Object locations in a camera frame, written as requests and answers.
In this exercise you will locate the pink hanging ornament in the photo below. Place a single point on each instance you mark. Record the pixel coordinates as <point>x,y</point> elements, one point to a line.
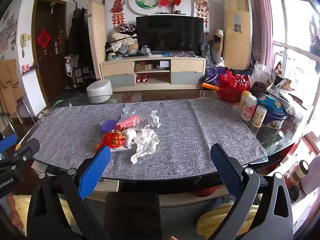
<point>201,10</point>

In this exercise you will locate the black television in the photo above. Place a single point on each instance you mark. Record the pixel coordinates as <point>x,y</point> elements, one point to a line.
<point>170,33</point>

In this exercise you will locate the red hanging ornament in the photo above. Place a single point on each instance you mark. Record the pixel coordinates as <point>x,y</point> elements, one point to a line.
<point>118,10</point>

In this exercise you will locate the black waste bin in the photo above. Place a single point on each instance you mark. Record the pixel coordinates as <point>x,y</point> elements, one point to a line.
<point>132,217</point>

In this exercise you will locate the wall photo collage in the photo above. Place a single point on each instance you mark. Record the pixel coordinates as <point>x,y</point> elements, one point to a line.
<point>7,32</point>

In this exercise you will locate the brown wooden door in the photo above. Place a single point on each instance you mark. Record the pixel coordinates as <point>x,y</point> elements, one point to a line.
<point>50,75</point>

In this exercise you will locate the coat rack with dark coats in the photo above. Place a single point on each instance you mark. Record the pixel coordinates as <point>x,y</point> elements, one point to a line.
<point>78,40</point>

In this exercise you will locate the beige television cabinet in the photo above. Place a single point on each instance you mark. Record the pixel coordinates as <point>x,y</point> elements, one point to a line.
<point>117,67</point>

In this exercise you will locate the pink curtain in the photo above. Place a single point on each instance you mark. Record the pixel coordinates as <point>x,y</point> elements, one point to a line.
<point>260,17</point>

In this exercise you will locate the crumpled white tissue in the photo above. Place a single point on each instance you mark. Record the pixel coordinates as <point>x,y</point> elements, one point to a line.
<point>147,142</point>

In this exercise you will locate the grey jacket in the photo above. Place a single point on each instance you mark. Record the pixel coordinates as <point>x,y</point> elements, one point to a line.
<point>210,55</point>

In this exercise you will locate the yellow fluffy cushion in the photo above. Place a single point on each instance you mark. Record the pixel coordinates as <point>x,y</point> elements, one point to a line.
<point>22,200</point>
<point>215,220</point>

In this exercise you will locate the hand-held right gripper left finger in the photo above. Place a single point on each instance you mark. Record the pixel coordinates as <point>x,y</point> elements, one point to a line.
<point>95,172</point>

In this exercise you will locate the clear plastic bag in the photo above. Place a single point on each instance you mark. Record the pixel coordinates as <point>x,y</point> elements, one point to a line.
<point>261,73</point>

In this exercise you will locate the red diamond door poster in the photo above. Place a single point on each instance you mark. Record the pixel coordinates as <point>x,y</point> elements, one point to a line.
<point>43,39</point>

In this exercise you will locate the large grey table mat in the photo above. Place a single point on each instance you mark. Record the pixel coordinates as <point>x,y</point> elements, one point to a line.
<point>175,142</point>

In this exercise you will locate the clear plastic wrapper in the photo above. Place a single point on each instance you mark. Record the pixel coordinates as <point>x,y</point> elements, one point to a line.
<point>127,113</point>

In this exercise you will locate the orange stick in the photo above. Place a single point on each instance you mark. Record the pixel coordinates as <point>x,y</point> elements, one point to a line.
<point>210,86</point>

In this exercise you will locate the small crumpled clear wrapper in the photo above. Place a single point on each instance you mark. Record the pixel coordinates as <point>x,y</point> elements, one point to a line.
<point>155,120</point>

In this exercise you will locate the red gold foil wrapper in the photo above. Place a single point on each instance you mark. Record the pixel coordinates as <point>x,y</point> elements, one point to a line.
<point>113,140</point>

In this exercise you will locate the printed snack bags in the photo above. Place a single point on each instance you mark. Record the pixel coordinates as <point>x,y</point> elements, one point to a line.
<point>281,80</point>

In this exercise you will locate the round white wall art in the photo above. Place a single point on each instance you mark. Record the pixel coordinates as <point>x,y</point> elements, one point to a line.
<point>148,0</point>

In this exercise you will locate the small white bottle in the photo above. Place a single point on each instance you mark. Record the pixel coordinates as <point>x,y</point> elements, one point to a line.
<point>258,117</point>

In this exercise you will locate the yellow capped white bottle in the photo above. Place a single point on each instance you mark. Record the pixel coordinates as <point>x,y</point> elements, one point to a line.
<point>245,97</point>

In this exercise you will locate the red label white bottle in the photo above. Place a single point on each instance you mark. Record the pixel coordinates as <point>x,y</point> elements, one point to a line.
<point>248,110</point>

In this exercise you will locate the pile of clothes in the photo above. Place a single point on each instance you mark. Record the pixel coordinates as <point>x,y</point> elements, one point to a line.
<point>122,45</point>

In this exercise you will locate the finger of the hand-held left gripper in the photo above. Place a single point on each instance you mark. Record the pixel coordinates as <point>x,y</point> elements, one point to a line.
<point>7,143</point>
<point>25,150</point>

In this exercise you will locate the basketball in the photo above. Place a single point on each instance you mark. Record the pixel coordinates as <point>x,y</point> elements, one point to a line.
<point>206,192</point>

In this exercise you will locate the red plastic basket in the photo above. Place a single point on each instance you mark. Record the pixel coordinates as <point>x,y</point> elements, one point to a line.
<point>232,85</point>

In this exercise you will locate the brown garment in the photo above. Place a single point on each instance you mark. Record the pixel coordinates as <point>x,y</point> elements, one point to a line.
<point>10,87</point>

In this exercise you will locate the window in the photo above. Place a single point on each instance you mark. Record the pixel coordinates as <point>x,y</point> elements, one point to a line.
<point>295,30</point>

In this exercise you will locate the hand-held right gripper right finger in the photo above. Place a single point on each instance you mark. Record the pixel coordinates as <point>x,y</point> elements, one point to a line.
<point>226,170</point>

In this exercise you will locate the beige standing air conditioner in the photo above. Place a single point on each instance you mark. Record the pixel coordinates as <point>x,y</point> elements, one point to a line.
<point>237,47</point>

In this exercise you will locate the white round stool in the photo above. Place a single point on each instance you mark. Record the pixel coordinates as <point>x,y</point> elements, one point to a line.
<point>98,91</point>

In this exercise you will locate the brown jar with white lid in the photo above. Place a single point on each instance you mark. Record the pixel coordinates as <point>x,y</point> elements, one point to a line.
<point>297,173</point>

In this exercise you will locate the white board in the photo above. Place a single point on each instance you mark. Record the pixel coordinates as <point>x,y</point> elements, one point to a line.
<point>33,95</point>

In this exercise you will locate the orange snack packet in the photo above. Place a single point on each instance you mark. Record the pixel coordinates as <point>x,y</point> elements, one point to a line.
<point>128,123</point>

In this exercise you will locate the purple cloth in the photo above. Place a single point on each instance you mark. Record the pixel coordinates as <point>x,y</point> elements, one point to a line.
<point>212,76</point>

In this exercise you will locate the purple plastic bowl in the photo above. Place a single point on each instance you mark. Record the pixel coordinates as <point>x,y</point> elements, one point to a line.
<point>108,127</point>

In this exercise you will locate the beige folding screen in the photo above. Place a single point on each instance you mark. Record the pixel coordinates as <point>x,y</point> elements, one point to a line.
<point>98,35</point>

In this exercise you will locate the narrow grey table mat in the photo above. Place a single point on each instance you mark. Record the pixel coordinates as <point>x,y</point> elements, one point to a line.
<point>225,130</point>

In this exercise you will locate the person's left hand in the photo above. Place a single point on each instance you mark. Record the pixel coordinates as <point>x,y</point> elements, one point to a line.
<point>15,210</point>

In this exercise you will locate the cardboard boxes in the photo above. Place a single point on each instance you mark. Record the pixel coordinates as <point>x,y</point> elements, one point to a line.
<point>218,42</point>

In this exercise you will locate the blue round tin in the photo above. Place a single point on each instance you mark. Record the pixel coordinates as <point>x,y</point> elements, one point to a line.
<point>273,125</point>

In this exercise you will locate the vase with red flags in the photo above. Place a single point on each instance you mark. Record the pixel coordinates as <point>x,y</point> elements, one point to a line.
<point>171,1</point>

